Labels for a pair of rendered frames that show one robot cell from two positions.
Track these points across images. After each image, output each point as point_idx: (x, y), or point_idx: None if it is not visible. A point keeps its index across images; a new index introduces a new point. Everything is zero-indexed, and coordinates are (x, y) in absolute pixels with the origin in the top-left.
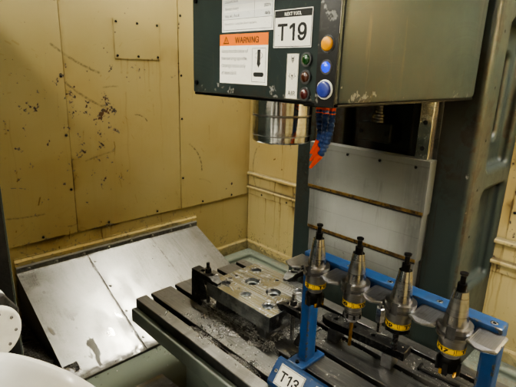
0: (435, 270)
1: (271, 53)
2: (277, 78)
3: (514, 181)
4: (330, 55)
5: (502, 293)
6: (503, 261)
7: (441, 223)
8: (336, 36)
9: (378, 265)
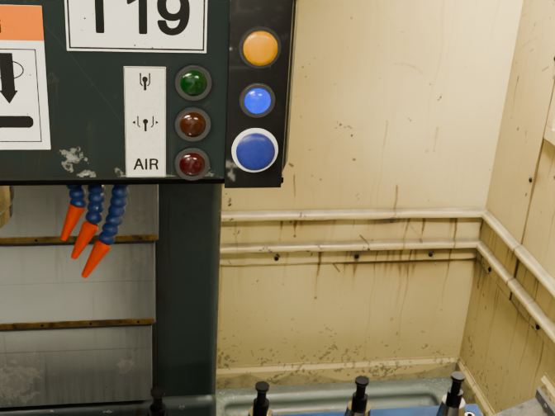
0: (184, 319)
1: (59, 63)
2: (90, 130)
3: None
4: (268, 74)
5: (226, 293)
6: (221, 246)
7: (181, 238)
8: (285, 31)
9: (78, 351)
